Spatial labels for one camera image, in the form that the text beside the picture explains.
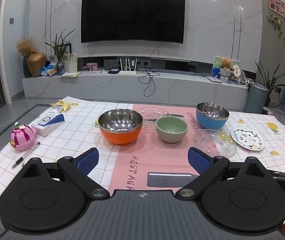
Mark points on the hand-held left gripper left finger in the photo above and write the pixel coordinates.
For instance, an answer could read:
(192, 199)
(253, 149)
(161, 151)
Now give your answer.
(88, 160)

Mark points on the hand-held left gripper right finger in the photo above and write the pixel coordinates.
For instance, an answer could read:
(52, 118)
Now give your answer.
(198, 161)

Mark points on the flower print glass plate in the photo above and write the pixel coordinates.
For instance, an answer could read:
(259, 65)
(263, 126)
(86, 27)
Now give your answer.
(212, 143)

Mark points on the green ceramic bowl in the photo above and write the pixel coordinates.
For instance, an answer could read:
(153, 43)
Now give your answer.
(171, 135)

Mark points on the blue steel bowl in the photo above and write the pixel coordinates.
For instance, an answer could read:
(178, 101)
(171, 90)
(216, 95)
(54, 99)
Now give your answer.
(211, 123)

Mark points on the orange steel bowl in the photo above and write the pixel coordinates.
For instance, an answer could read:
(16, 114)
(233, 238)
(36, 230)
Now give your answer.
(122, 136)

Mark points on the white painted plate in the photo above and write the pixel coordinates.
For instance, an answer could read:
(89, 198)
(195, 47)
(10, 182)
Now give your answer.
(247, 138)

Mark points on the plain clear glass plate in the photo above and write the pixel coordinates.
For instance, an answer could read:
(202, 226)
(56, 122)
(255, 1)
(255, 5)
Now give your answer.
(147, 113)

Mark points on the checked pink white tablecloth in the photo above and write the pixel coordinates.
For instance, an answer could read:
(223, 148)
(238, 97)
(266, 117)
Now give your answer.
(82, 130)

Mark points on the white blue box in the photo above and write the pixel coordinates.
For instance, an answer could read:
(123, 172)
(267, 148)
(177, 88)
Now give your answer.
(45, 127)

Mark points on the clear pen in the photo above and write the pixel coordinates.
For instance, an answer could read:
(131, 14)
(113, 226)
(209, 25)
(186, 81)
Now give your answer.
(34, 146)

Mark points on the white tube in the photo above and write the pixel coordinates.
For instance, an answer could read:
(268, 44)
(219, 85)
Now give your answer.
(55, 110)

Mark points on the banana peel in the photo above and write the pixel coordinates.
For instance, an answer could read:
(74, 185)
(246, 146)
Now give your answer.
(63, 104)

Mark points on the pink round toy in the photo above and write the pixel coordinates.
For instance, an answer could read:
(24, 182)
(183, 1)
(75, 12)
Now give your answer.
(22, 138)

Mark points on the black pen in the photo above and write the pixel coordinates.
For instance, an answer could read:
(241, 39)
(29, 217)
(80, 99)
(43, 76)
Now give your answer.
(18, 162)

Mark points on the grey trash bin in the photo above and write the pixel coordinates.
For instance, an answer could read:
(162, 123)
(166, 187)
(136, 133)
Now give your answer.
(256, 100)

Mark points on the white notebook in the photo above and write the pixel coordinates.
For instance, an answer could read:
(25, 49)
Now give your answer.
(215, 80)

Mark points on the yellow papers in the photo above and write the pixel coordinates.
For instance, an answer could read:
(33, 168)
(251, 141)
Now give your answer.
(70, 74)

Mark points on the long-leaf potted plant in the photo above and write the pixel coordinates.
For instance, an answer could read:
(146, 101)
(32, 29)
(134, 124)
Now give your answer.
(270, 85)

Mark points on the white basket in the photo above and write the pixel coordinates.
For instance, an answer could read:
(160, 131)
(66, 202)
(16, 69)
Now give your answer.
(225, 76)

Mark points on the small blue box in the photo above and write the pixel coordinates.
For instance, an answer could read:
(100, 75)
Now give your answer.
(216, 72)

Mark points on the small black box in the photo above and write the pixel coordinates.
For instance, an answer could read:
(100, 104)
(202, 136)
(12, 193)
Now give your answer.
(113, 71)

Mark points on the pink card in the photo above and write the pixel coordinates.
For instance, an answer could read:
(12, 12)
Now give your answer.
(92, 66)

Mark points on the white router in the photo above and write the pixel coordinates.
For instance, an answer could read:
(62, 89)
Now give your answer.
(127, 73)

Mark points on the decorative patterned plate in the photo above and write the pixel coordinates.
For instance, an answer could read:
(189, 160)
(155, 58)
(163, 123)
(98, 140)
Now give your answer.
(243, 76)

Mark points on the blue snack packet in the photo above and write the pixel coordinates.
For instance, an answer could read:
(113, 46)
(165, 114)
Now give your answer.
(48, 71)

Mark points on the white paper bag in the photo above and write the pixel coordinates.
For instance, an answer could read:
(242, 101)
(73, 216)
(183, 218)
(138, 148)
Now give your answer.
(70, 63)

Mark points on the white fan-shaped sign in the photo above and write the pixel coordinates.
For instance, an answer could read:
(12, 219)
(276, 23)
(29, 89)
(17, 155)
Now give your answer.
(236, 70)

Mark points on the brown teddy bear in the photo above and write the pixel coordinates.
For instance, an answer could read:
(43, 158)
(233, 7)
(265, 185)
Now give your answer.
(226, 63)

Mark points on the gold vase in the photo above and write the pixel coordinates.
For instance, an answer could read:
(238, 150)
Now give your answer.
(36, 65)

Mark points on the green plant in blue vase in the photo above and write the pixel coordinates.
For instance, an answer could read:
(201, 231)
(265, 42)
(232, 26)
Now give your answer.
(60, 52)

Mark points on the dried flowers in dark vase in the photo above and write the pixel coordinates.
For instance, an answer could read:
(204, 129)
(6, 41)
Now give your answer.
(26, 46)

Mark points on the hanging vine plant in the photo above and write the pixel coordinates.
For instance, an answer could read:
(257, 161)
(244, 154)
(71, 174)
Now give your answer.
(277, 23)

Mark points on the black television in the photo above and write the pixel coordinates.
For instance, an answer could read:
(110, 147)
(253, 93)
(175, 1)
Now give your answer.
(132, 15)

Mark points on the small photo frame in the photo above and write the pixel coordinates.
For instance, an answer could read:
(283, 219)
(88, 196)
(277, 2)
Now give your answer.
(53, 59)

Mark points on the grey light switch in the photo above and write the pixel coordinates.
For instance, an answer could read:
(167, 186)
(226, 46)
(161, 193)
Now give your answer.
(11, 20)

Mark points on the framed wall picture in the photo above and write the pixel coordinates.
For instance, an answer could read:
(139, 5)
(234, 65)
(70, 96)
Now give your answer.
(277, 5)

